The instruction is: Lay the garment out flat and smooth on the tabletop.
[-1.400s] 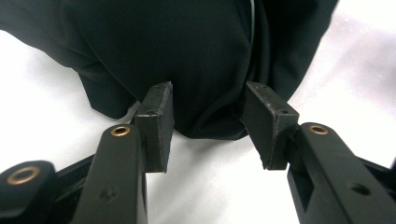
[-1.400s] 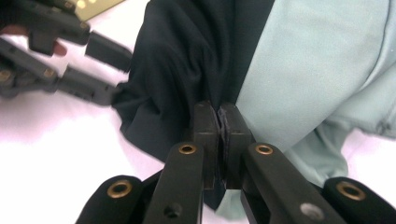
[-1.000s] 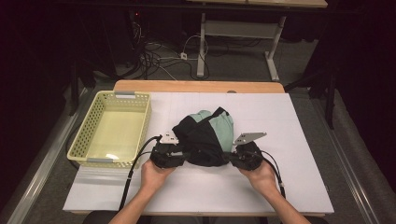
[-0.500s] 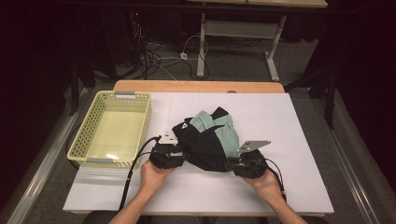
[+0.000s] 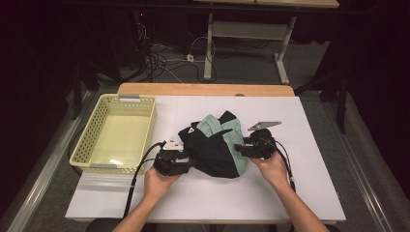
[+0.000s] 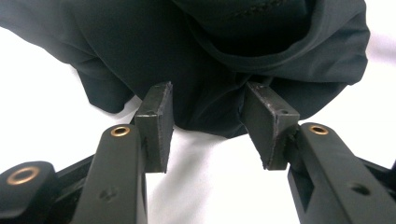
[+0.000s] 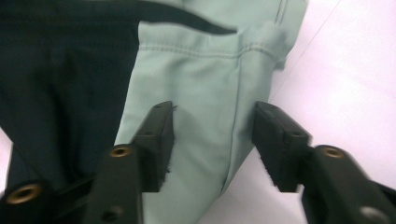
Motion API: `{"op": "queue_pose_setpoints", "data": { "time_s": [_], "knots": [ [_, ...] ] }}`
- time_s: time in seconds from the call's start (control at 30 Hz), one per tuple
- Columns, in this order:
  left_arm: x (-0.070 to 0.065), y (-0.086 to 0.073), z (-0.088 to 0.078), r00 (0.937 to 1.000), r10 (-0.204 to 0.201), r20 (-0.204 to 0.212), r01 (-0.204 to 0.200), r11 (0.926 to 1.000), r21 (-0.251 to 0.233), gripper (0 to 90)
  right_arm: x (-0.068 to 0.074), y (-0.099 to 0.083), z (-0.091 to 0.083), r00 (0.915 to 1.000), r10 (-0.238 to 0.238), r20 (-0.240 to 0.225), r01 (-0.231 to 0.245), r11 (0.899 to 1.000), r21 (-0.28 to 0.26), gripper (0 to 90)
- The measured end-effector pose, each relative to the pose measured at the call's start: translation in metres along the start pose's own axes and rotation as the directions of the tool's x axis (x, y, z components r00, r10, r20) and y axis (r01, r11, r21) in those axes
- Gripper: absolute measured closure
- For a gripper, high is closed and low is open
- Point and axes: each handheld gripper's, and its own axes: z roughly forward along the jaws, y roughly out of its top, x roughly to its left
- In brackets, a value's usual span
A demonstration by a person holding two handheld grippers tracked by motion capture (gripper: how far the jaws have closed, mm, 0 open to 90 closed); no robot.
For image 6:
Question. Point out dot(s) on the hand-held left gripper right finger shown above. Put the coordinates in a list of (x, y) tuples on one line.
[(327, 174)]

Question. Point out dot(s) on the black and green shirt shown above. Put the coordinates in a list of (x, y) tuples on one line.
[(155, 46)]

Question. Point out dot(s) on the white table sheet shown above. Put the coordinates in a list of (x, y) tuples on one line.
[(214, 186)]

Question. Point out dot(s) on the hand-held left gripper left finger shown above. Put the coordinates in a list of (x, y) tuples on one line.
[(124, 174)]

